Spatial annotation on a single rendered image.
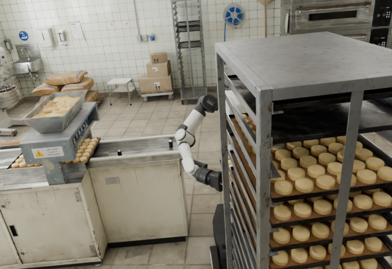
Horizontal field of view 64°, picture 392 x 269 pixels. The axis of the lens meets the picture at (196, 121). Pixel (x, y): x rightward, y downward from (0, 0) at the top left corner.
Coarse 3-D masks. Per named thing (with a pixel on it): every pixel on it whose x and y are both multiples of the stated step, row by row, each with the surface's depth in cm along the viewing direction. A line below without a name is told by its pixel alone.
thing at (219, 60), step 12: (216, 60) 129; (216, 72) 132; (228, 168) 151; (228, 180) 153; (228, 192) 156; (228, 204) 159; (228, 216) 162; (228, 228) 165; (228, 240) 169; (228, 252) 172; (228, 264) 176
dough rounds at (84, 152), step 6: (96, 138) 264; (84, 144) 256; (90, 144) 255; (78, 150) 247; (84, 150) 251; (90, 150) 246; (78, 156) 239; (84, 156) 237; (18, 162) 239; (24, 162) 236; (66, 162) 233; (72, 162) 234; (78, 162) 233; (12, 168) 233; (18, 168) 233
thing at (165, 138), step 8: (152, 136) 264; (160, 136) 263; (168, 136) 262; (104, 144) 263; (112, 144) 263; (120, 144) 264; (128, 144) 264; (136, 144) 264; (144, 144) 264; (0, 152) 262; (8, 152) 262; (16, 152) 263
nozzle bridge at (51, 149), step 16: (80, 112) 251; (96, 112) 270; (32, 144) 206; (48, 144) 207; (64, 144) 207; (32, 160) 211; (48, 160) 211; (64, 160) 212; (48, 176) 216; (64, 176) 218
